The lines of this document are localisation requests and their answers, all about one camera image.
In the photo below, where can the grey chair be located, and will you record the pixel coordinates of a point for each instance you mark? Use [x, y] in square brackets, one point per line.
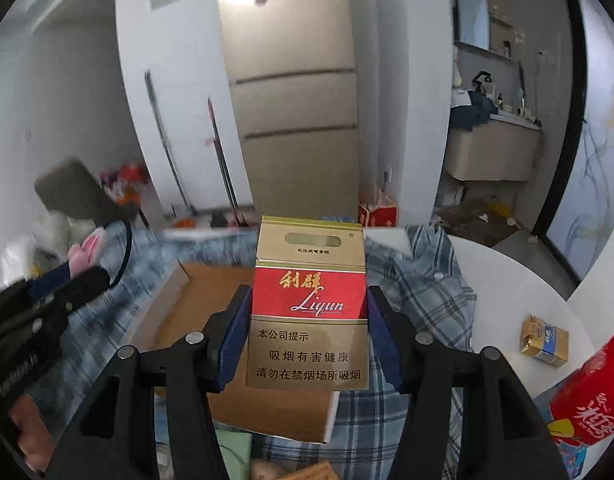
[74, 185]

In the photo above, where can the green cloth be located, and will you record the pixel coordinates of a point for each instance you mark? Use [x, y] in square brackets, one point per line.
[234, 457]

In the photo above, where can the bathroom mirror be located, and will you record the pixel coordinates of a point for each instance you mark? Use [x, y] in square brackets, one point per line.
[474, 17]

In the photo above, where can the red plastic bag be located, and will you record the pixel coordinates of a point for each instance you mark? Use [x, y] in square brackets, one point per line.
[127, 177]

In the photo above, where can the beige vanity cabinet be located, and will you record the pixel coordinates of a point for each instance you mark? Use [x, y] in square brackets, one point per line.
[492, 152]

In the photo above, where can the dark blue cloth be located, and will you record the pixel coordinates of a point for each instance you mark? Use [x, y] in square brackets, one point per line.
[469, 110]

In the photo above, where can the person's left hand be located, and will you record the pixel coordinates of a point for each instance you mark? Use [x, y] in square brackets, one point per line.
[29, 427]

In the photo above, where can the red and gold cigarette pack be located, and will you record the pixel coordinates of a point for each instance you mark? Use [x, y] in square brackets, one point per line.
[307, 310]

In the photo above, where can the red tissue carton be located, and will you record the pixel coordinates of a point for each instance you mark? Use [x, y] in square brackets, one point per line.
[379, 212]

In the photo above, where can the marble patterned sliding door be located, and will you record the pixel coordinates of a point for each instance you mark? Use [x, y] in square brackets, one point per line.
[597, 160]

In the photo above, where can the white plastic bag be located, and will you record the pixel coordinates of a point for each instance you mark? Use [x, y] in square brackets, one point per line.
[47, 232]

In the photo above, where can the black door frame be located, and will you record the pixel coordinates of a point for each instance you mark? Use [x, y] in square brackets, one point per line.
[569, 110]

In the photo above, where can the beige refrigerator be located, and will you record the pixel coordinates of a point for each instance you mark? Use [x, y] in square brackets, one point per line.
[297, 135]

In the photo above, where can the blue plaid cloth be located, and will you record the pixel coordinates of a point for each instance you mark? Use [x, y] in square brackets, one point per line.
[427, 280]

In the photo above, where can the cardboard box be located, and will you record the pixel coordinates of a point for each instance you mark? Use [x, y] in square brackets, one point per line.
[197, 320]

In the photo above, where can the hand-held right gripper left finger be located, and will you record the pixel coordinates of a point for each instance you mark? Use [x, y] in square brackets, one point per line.
[234, 340]

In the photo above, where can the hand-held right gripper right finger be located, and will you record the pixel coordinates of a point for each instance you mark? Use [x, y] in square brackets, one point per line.
[384, 340]

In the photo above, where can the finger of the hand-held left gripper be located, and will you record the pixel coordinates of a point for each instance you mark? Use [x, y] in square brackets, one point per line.
[52, 275]
[84, 282]

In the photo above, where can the gold and blue cigarette pack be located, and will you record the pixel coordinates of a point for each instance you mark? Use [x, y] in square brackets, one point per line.
[544, 342]

